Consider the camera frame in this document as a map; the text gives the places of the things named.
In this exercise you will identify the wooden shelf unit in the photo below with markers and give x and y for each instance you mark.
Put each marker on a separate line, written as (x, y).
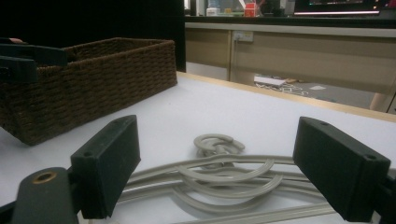
(311, 56)

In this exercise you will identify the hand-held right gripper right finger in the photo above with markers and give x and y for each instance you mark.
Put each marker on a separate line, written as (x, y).
(339, 171)

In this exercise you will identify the black curtain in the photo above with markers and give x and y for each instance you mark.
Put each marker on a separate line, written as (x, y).
(93, 18)

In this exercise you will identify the white power strip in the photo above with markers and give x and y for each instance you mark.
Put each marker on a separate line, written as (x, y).
(269, 81)

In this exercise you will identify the brown wicker basket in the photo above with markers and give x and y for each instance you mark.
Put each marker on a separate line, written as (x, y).
(102, 90)

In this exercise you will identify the dark monitor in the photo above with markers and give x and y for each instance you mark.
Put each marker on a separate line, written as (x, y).
(336, 6)

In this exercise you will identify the grey plastic clothes hanger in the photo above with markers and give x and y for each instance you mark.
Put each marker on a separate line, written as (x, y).
(224, 179)
(267, 216)

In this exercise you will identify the red box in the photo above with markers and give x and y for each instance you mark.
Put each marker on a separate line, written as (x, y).
(250, 9)

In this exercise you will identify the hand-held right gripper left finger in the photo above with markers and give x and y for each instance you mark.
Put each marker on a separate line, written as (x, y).
(106, 168)

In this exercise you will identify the white wall socket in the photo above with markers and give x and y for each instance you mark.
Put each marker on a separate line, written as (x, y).
(243, 36)

